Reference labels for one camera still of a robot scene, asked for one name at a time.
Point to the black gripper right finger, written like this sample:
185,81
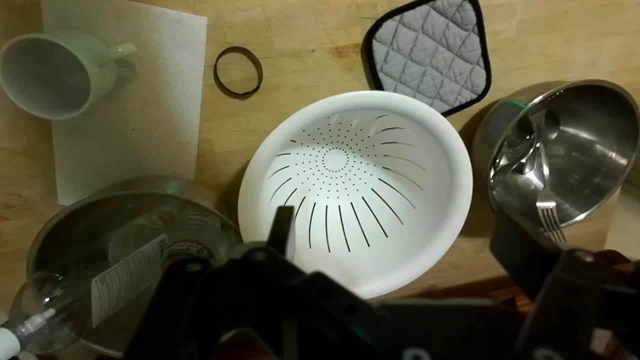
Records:
527,261

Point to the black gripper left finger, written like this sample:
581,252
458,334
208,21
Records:
281,230

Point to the small metal bowl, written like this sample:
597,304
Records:
587,147

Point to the large metal bowl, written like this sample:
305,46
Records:
72,230

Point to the metal fork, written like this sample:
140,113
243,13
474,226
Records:
551,217

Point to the white plastic colander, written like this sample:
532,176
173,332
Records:
427,220

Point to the metal spoon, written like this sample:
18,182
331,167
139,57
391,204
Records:
523,132

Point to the clear plastic bottle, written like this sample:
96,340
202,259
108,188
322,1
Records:
127,276

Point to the white paper sheet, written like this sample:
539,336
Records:
146,113

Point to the grey quilted pot holder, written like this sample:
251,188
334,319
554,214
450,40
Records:
431,51

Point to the clear light bulb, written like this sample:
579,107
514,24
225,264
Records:
50,313

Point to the pale green mug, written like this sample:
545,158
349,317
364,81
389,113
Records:
47,77

